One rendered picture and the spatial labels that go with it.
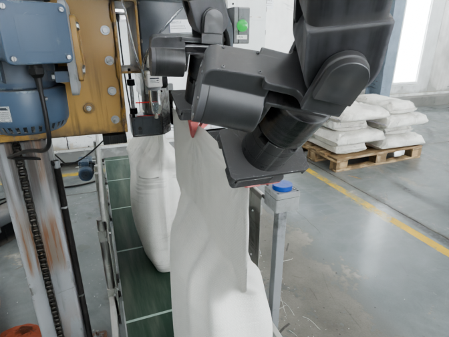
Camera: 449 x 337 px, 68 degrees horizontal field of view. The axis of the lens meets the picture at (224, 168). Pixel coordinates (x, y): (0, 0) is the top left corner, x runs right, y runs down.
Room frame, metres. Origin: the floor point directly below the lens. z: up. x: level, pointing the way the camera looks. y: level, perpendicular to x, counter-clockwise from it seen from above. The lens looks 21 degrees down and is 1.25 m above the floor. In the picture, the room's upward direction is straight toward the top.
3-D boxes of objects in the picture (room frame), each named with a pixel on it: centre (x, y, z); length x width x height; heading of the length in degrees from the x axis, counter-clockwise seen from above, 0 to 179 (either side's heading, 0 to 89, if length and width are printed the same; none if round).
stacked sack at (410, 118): (3.66, -1.87, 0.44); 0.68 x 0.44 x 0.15; 111
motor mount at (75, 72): (0.75, 0.34, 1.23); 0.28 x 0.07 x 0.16; 21
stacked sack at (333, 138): (3.43, -1.32, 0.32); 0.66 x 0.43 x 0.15; 113
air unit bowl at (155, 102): (0.83, 0.17, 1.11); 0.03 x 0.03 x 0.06
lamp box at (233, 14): (0.99, -0.03, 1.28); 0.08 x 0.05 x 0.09; 21
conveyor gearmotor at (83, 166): (2.36, 1.03, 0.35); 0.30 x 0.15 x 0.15; 21
